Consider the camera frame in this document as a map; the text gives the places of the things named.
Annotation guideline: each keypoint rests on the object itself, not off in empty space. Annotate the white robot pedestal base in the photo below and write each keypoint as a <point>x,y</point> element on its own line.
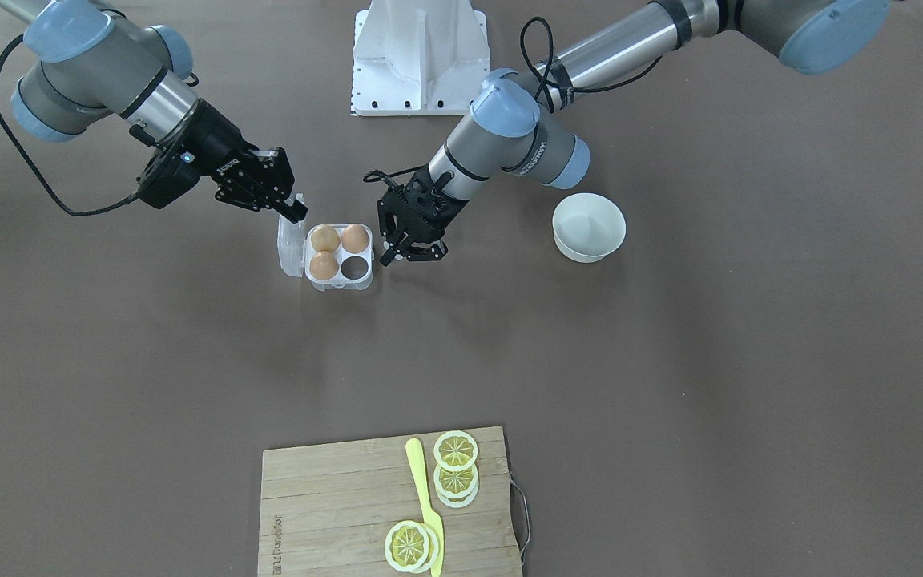
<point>418,58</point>

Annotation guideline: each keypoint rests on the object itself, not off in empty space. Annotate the lemon slice stack lower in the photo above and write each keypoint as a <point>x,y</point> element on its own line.
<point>456,489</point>

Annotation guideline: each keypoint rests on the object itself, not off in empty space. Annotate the clear plastic egg box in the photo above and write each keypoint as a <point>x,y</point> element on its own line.
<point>294,253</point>

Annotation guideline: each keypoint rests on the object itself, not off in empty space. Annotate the brown egg carried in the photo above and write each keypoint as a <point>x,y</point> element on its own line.
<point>324,266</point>

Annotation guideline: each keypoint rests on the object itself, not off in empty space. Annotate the lemon slice by logo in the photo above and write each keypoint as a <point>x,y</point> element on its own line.
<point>412,547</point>

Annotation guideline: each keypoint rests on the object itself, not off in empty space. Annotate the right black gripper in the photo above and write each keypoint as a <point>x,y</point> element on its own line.
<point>215,150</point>

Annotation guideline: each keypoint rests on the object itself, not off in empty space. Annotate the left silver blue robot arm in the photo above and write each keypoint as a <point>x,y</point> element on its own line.
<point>509,126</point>

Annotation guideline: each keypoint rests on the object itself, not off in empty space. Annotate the wooden cutting board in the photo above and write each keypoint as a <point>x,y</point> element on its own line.
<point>325,510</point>

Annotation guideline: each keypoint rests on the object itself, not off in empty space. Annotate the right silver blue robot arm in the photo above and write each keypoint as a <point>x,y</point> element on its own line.
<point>92,63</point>

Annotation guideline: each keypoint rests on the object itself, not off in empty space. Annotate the white round bowl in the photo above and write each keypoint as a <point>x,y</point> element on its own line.
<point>587,227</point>

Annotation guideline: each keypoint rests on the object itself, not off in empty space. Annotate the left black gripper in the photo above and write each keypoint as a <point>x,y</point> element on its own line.
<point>392,217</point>

